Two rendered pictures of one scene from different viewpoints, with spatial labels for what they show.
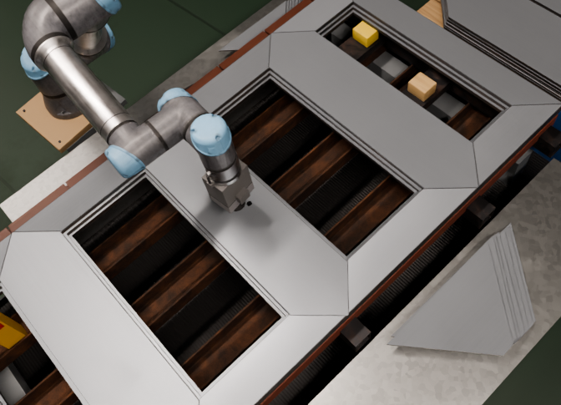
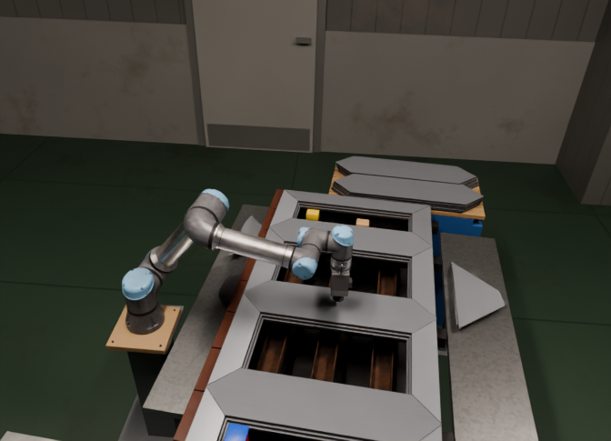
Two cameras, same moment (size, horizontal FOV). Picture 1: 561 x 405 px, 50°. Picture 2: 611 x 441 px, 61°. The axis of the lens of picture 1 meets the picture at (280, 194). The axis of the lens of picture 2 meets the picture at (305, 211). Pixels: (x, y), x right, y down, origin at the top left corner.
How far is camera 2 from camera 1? 1.30 m
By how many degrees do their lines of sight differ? 41
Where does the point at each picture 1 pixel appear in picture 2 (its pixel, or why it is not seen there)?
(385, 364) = (463, 341)
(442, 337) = (476, 312)
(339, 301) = (426, 315)
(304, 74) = not seen: hidden behind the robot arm
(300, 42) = (289, 225)
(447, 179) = (417, 248)
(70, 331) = (305, 411)
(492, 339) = (495, 302)
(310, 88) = not seen: hidden behind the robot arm
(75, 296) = (287, 392)
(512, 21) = (378, 185)
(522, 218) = (453, 258)
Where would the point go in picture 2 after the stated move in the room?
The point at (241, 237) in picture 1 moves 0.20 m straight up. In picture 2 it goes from (352, 315) to (356, 275)
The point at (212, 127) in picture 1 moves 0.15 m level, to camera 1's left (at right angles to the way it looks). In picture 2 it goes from (345, 229) to (317, 249)
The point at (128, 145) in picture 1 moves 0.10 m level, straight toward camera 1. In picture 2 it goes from (307, 255) to (336, 263)
